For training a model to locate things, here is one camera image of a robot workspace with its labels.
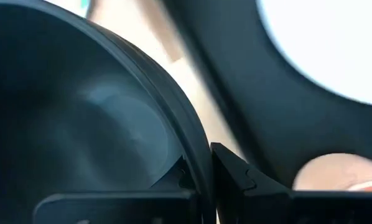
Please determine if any white round plate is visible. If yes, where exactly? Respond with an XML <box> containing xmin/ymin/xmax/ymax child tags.
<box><xmin>256</xmin><ymin>0</ymin><xmax>372</xmax><ymax>108</ymax></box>

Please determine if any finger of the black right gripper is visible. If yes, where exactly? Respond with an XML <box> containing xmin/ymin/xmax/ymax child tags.
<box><xmin>210</xmin><ymin>142</ymin><xmax>295</xmax><ymax>224</ymax></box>
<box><xmin>133</xmin><ymin>156</ymin><xmax>202</xmax><ymax>224</ymax></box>

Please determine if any black round bowl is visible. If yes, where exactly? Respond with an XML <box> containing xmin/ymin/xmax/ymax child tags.
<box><xmin>0</xmin><ymin>0</ymin><xmax>217</xmax><ymax>224</ymax></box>

